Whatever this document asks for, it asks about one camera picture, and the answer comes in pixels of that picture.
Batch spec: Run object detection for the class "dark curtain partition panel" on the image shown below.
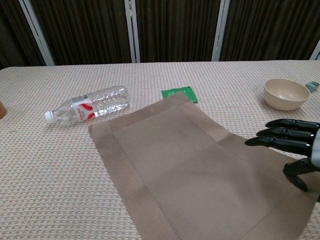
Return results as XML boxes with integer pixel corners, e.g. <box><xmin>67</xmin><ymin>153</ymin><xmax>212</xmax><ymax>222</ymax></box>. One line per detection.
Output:
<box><xmin>134</xmin><ymin>0</ymin><xmax>222</xmax><ymax>63</ymax></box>
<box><xmin>29</xmin><ymin>0</ymin><xmax>133</xmax><ymax>67</ymax></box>
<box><xmin>219</xmin><ymin>0</ymin><xmax>320</xmax><ymax>62</ymax></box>
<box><xmin>0</xmin><ymin>0</ymin><xmax>47</xmax><ymax>70</ymax></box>

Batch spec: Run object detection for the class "green sachet packet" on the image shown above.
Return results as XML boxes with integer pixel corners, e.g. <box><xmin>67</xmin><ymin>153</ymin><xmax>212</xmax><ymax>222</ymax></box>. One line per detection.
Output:
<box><xmin>160</xmin><ymin>86</ymin><xmax>199</xmax><ymax>104</ymax></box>

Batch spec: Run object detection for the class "clear plastic water bottle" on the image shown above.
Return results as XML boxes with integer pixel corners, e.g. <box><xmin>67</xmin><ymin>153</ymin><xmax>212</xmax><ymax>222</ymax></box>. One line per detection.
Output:
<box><xmin>44</xmin><ymin>85</ymin><xmax>131</xmax><ymax>125</ymax></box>

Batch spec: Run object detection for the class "light brown bowl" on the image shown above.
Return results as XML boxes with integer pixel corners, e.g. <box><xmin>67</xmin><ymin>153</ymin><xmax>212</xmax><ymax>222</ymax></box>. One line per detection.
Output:
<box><xmin>263</xmin><ymin>78</ymin><xmax>311</xmax><ymax>111</ymax></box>

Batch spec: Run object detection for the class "brown sauce jar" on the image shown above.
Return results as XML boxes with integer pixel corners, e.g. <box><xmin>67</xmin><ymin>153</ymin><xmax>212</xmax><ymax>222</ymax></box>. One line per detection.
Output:
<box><xmin>0</xmin><ymin>99</ymin><xmax>8</xmax><ymax>120</ymax></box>

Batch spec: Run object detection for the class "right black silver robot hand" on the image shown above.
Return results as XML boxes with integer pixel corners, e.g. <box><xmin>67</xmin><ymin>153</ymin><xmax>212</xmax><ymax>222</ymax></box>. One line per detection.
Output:
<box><xmin>244</xmin><ymin>118</ymin><xmax>320</xmax><ymax>193</ymax></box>

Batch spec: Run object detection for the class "brown woven placemat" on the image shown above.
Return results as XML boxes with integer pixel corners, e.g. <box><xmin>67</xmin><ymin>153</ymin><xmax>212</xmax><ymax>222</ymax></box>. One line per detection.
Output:
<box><xmin>87</xmin><ymin>92</ymin><xmax>317</xmax><ymax>240</ymax></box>

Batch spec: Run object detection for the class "white partition frame post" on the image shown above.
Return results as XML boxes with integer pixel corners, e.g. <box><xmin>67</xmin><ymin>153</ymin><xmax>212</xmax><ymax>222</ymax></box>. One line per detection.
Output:
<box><xmin>309</xmin><ymin>39</ymin><xmax>320</xmax><ymax>61</ymax></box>
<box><xmin>211</xmin><ymin>0</ymin><xmax>231</xmax><ymax>62</ymax></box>
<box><xmin>124</xmin><ymin>0</ymin><xmax>141</xmax><ymax>64</ymax></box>
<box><xmin>18</xmin><ymin>0</ymin><xmax>56</xmax><ymax>67</ymax></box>

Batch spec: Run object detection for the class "beige woven tablecloth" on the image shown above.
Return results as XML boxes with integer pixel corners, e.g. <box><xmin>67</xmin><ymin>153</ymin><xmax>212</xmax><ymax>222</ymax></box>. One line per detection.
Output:
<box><xmin>0</xmin><ymin>59</ymin><xmax>320</xmax><ymax>240</ymax></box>

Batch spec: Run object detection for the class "small grey-green eraser block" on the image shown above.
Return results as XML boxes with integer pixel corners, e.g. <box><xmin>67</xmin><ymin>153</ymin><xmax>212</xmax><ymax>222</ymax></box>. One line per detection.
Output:
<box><xmin>305</xmin><ymin>81</ymin><xmax>320</xmax><ymax>94</ymax></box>

